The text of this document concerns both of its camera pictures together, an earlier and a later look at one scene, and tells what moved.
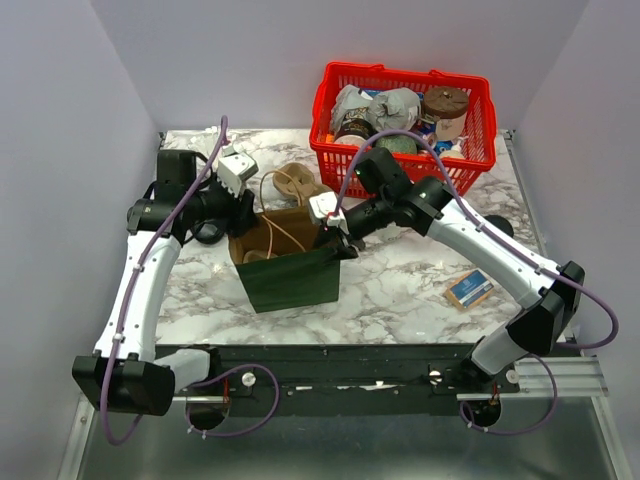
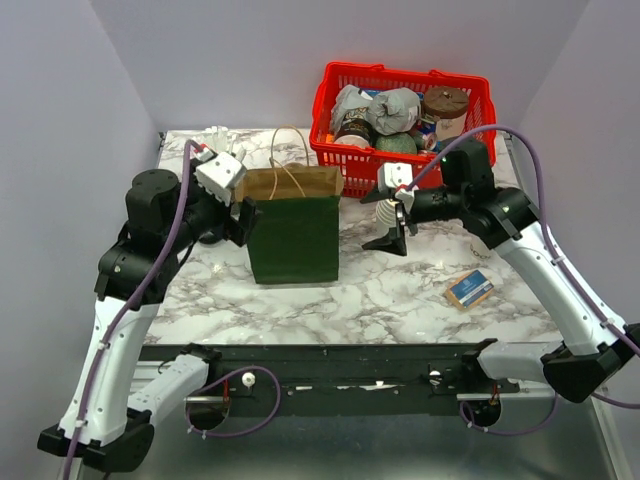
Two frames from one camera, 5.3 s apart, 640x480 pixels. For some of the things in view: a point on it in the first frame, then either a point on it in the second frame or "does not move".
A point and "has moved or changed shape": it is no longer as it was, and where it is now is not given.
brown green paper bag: x=281 y=262 has moved or changed shape
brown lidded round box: x=447 y=106 does not move
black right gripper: x=340 y=243 → x=394 y=241
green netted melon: x=397 y=143 does not move
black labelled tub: x=355 y=128 does not move
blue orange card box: x=467 y=289 does not move
